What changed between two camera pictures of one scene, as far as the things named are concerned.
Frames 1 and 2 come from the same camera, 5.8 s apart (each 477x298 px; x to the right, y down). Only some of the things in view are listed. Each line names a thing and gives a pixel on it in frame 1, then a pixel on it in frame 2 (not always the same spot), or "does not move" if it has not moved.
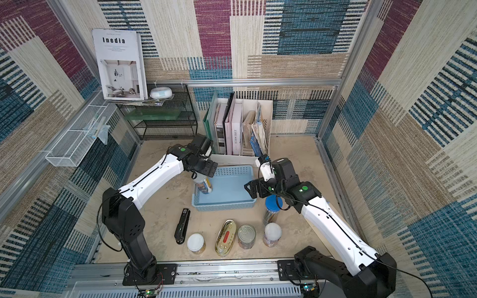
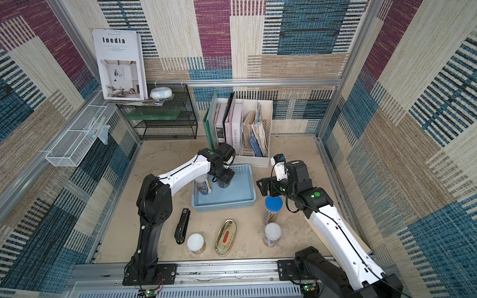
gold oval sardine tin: x=225 y=237 does not move
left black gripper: x=210 y=170 to x=227 y=177
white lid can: x=196 y=243 does not move
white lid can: x=272 y=233 does not move
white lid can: x=204 y=183 does not move
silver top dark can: x=246 y=235 to x=222 y=184
